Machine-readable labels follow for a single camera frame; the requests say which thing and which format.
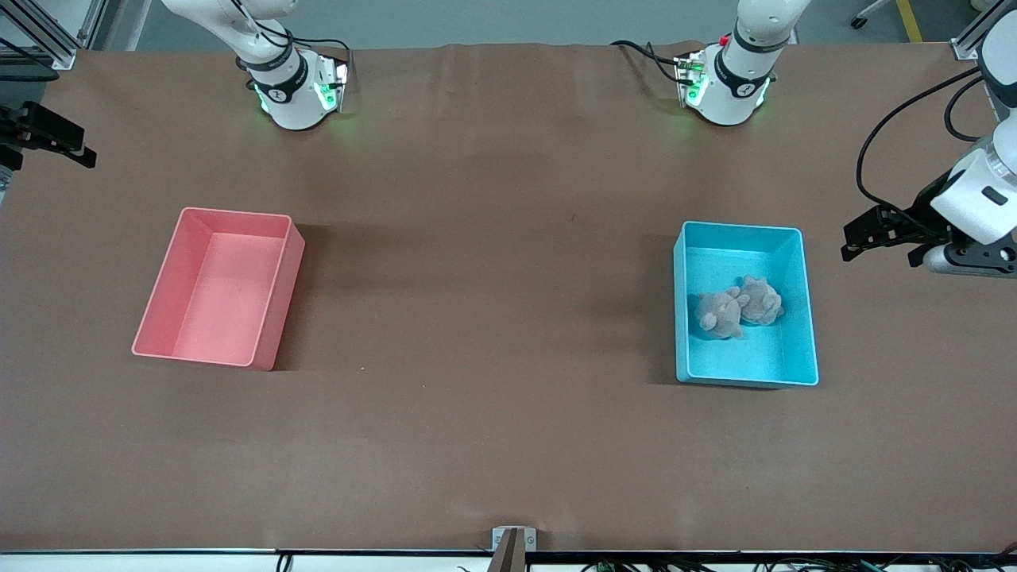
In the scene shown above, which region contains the grey plush toy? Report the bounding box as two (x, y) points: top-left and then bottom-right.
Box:
(694, 288), (746, 341)
(735, 274), (787, 327)

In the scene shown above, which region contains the blue plastic box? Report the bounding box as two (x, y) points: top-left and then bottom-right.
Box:
(673, 221), (820, 388)

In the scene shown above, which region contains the pink plastic box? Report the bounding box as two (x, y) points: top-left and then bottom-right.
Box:
(131, 207), (307, 372)

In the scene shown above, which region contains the black chair caster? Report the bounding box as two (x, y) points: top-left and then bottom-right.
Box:
(850, 0), (895, 30)

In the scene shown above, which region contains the brown table cover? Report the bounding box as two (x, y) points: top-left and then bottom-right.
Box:
(0, 41), (1017, 553)

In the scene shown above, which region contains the aluminium frame post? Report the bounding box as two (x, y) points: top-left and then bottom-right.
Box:
(952, 0), (994, 61)
(0, 0), (108, 71)

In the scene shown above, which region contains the metal base connector bracket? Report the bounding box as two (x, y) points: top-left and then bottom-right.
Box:
(312, 57), (350, 114)
(674, 49), (710, 108)

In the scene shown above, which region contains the black base cable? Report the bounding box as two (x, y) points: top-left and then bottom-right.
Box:
(610, 40), (684, 84)
(282, 36), (354, 80)

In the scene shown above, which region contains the table edge rail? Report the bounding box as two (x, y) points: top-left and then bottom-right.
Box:
(0, 548), (1017, 572)

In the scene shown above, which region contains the brown mount bar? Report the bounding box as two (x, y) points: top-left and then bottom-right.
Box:
(486, 530), (527, 572)

